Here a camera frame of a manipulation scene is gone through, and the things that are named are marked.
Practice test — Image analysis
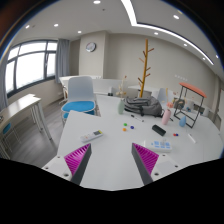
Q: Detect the grey curtain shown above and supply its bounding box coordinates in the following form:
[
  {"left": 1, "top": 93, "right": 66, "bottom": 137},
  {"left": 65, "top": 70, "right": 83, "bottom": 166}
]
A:
[{"left": 55, "top": 39, "right": 70, "bottom": 83}]

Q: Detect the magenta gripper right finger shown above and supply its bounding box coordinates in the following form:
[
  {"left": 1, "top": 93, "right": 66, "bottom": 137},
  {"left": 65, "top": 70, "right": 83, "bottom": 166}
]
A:
[{"left": 132, "top": 143, "right": 159, "bottom": 185}]

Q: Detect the white chair blue cushion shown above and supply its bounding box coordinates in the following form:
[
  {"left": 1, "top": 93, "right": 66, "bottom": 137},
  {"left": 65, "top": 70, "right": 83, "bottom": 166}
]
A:
[{"left": 61, "top": 76, "right": 96, "bottom": 122}]

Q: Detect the black marker pen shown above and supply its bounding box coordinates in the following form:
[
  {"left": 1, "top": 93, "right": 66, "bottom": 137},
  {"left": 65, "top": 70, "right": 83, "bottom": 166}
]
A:
[{"left": 130, "top": 114, "right": 144, "bottom": 122}]

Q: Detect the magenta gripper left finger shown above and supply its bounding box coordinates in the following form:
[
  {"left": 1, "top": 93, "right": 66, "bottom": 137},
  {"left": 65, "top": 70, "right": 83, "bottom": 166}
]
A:
[{"left": 64, "top": 144, "right": 92, "bottom": 185}]

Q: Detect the wooden coat rack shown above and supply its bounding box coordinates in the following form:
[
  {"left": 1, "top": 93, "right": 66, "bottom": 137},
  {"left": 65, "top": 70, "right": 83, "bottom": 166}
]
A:
[{"left": 138, "top": 39, "right": 154, "bottom": 98}]

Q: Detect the white remote control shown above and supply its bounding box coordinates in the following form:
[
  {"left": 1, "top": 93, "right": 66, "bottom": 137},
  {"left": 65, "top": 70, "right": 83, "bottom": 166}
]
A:
[{"left": 80, "top": 130, "right": 103, "bottom": 142}]

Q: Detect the white marker pen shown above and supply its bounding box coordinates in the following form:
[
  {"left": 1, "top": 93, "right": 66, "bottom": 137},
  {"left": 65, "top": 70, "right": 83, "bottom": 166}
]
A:
[{"left": 188, "top": 134, "right": 196, "bottom": 144}]

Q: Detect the window with dark frame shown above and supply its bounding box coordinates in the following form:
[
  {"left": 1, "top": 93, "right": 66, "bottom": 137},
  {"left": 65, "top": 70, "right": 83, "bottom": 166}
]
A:
[{"left": 5, "top": 40, "right": 57, "bottom": 96}]

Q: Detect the round wall clock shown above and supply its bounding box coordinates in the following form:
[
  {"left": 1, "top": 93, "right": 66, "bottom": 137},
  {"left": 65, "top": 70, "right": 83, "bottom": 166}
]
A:
[{"left": 86, "top": 42, "right": 96, "bottom": 52}]

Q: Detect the grey backpack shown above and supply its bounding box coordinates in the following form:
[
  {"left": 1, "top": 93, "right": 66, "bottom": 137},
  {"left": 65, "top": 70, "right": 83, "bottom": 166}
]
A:
[{"left": 124, "top": 96, "right": 162, "bottom": 117}]

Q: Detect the pink bottle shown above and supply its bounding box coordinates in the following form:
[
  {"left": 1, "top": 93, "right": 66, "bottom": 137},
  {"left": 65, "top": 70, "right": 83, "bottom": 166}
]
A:
[{"left": 162, "top": 109, "right": 171, "bottom": 125}]

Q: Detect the light wooden side desk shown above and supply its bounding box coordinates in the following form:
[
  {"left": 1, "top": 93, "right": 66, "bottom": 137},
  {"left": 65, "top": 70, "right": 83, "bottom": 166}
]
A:
[{"left": 0, "top": 94, "right": 52, "bottom": 160}]

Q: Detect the green ceramic vase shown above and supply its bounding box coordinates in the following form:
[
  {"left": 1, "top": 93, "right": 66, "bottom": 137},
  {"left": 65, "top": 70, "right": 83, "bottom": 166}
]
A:
[{"left": 117, "top": 99, "right": 125, "bottom": 115}]

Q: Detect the black frame orange-top stand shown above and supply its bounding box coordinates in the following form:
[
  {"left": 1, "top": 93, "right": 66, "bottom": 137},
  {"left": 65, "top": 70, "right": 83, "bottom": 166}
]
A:
[{"left": 174, "top": 82, "right": 206, "bottom": 128}]

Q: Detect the blue egg-shaped object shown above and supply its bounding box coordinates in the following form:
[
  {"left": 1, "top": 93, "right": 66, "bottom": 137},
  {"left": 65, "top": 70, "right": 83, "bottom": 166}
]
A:
[{"left": 179, "top": 116, "right": 186, "bottom": 127}]

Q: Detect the black rectangular charger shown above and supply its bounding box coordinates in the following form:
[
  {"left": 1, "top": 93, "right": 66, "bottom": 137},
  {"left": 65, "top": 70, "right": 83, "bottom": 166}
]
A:
[{"left": 152, "top": 125, "right": 166, "bottom": 136}]

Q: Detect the white power strip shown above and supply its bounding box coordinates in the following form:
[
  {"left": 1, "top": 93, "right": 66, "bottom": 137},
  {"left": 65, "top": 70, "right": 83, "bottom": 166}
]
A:
[{"left": 144, "top": 140, "right": 172, "bottom": 153}]

